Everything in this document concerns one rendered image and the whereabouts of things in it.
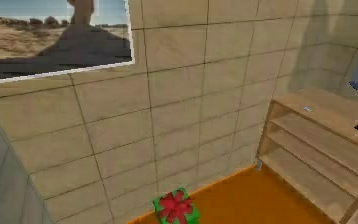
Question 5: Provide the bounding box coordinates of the green gift box red bow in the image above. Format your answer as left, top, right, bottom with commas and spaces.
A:
152, 187, 201, 224

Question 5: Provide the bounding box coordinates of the light wooden shelf unit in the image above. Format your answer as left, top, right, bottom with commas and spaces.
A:
255, 87, 358, 224

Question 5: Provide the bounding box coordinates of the white framed desert picture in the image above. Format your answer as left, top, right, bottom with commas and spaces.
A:
0, 0, 136, 85

